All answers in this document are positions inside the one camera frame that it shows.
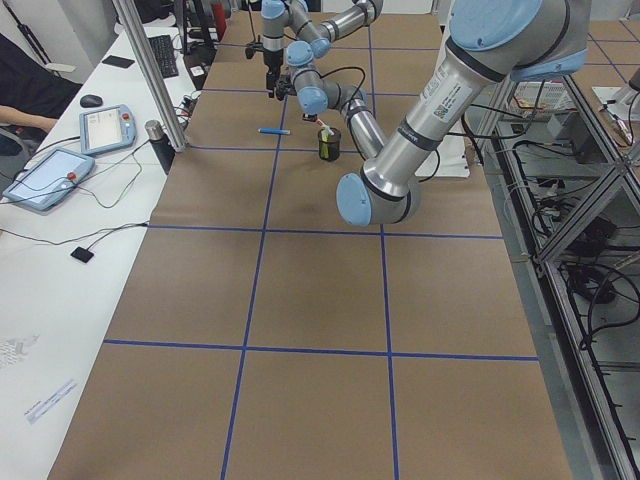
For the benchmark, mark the black mesh pen cup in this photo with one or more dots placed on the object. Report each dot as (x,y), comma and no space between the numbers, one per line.
(336,138)

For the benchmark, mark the blue highlighter pen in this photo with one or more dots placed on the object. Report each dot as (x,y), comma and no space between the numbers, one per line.
(273,131)

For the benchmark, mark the red capped marker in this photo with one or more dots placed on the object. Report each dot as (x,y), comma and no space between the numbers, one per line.
(321,124)

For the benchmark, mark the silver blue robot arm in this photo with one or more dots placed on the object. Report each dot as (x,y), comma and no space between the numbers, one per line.
(278,15)
(487,41)

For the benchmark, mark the yellow highlighter pen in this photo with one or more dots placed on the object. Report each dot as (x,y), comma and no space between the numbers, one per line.
(326,135)

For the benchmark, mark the black keyboard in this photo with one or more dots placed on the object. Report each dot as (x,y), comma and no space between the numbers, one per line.
(164,54)

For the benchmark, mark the dark steel water bottle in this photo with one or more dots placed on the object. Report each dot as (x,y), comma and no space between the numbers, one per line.
(160,143)

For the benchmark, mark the black phone on desk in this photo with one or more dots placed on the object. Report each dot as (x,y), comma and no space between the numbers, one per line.
(118,61)

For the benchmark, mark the far teach pendant tablet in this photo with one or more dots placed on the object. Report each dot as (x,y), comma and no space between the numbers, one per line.
(106,129)

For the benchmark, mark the teach pendant tablet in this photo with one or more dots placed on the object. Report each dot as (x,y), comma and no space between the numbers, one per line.
(106,129)
(50,180)

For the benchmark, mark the black computer mouse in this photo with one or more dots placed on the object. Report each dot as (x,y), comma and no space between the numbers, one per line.
(91,101)

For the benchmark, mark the person in black shirt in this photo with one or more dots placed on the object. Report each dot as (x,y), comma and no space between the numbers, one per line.
(32,98)

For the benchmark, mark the near teach pendant tablet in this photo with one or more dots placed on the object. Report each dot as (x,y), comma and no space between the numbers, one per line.
(50,180)

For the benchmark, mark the small black square pad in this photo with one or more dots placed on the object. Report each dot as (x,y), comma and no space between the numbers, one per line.
(82,254)

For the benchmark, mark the white side desk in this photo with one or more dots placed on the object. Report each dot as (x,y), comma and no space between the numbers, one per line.
(55,310)

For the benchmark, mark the paper label on desk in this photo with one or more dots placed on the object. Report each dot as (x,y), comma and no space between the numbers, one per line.
(59,401)

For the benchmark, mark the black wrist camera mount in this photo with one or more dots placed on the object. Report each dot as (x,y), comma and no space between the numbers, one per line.
(284,88)

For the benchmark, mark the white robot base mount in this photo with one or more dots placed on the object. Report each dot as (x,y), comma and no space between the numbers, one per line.
(449,161)

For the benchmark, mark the white wire basket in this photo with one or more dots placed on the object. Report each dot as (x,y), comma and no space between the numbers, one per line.
(547,96)

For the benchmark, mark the aluminium frame rack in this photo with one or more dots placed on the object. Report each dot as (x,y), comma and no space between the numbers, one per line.
(569,186)

